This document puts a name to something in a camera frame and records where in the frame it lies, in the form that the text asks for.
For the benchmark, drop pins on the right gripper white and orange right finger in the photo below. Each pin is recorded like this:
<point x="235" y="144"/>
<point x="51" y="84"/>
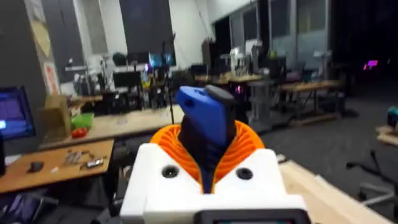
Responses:
<point x="258" y="177"/>

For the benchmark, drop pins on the right gripper white and orange left finger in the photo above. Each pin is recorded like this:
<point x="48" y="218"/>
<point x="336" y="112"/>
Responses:
<point x="155" y="183"/>

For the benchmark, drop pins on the small silver tool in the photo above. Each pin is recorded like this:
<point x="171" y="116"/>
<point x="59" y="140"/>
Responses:
<point x="94" y="163"/>

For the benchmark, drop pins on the long wooden table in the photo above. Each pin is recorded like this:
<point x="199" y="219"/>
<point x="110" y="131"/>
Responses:
<point x="130" y="123"/>

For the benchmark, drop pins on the heap of metal tools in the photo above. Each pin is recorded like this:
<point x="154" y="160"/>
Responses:
<point x="74" y="157"/>

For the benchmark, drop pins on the red object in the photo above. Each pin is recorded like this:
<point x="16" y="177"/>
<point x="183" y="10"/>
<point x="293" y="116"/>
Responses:
<point x="79" y="132"/>

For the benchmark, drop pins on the green plastic container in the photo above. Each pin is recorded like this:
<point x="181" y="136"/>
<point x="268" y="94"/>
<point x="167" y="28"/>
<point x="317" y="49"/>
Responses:
<point x="82" y="120"/>

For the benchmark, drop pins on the small wooden desk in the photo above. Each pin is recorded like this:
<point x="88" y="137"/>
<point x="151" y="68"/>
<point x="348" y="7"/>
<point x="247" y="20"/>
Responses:
<point x="53" y="168"/>

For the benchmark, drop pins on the wooden workbench with metal legs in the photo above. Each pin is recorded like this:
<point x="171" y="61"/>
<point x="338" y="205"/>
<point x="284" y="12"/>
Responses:
<point x="308" y="85"/>

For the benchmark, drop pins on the black tripod stand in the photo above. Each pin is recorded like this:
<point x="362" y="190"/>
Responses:
<point x="168" y="77"/>

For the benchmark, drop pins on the black monitor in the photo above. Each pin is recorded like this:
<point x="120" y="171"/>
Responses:
<point x="127" y="79"/>

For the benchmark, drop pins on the office chair base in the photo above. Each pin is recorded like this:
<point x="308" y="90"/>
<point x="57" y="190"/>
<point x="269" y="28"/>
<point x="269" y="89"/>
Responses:
<point x="373" y="183"/>

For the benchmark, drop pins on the brown cardboard box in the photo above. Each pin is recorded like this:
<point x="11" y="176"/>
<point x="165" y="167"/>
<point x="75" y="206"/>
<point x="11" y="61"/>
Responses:
<point x="56" y="118"/>

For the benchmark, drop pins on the black computer mouse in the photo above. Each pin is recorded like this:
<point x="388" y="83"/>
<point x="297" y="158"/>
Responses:
<point x="35" y="166"/>

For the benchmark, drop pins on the wooden pallet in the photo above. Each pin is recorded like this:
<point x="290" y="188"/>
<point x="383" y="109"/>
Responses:
<point x="388" y="134"/>

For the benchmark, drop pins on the teal object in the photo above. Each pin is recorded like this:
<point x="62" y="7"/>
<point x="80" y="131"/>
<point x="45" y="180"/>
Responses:
<point x="393" y="115"/>

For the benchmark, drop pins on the computer monitor with blue screen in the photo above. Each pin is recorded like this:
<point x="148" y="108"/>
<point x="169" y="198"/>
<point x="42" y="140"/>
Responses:
<point x="14" y="113"/>

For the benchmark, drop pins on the white and orange wall poster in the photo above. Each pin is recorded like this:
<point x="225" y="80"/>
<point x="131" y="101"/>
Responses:
<point x="51" y="77"/>

